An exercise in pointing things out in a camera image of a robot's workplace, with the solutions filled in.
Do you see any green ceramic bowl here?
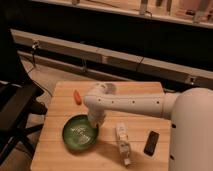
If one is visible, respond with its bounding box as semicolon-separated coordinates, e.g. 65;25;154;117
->
62;114;99;151

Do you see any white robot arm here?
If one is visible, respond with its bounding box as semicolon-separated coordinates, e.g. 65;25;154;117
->
83;83;213;171

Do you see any orange carrot toy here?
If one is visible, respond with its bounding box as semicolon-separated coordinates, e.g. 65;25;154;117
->
73;90;82;105

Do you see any black rectangular phone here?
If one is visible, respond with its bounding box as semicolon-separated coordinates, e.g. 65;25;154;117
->
144;131;159;156

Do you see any black office chair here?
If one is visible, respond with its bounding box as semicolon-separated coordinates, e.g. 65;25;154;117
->
0;7;47;166

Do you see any black floor cable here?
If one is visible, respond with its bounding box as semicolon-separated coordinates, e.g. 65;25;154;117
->
19;54;54;98

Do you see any black hanging cable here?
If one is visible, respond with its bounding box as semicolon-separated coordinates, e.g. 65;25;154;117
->
134;10;154;72

